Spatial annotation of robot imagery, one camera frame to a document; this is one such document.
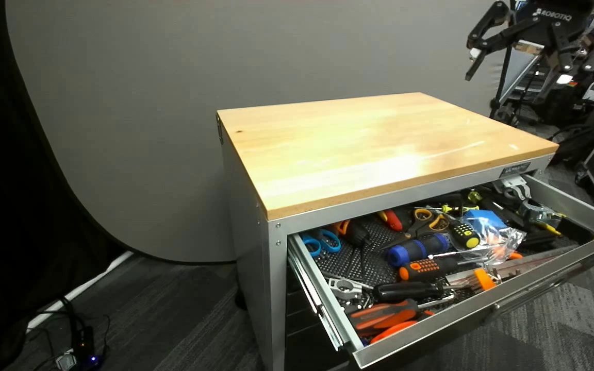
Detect silver metal pliers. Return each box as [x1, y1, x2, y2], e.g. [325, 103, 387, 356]
[499, 173, 557, 223]

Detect yellow orange looped handles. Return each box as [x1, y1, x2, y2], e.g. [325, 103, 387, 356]
[412, 205, 452, 233]

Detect grey cabinet with wooden top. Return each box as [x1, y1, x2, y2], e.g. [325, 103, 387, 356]
[215, 91, 562, 371]

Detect bright orange screwdriver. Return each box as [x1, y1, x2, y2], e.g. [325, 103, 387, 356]
[370, 320, 419, 347]

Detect clear plastic bag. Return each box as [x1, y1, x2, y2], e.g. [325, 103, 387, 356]
[470, 214, 529, 269]

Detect power strip with blue light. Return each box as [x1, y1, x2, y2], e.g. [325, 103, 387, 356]
[54, 328, 108, 371]

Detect silver metal clamp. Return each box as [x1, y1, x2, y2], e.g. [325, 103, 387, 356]
[325, 275, 375, 309]

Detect grey metal tool drawer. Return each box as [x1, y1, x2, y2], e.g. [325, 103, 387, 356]
[286, 173, 594, 371]

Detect orange and black screwdriver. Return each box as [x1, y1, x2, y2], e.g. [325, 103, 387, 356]
[397, 256, 454, 283]

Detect blue and black screwdriver handle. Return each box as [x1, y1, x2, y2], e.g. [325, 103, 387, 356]
[387, 232, 457, 271]

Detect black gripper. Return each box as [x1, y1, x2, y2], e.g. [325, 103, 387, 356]
[464, 0, 594, 63]

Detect black curtain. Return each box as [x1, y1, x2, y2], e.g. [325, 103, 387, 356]
[0, 0, 133, 371]

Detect clear screwdriver with orange cap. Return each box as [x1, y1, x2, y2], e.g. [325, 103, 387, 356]
[446, 266, 499, 294]

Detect brown orange screwdriver handle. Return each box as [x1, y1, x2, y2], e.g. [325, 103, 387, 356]
[348, 299, 422, 337]

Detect blue handled scissors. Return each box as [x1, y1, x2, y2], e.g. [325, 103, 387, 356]
[302, 227, 347, 260]

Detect small red screwdriver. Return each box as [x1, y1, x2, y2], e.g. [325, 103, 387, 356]
[377, 208, 406, 236]

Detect black screwdriver with yellow cap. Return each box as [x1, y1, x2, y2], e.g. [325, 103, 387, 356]
[449, 216, 484, 251]

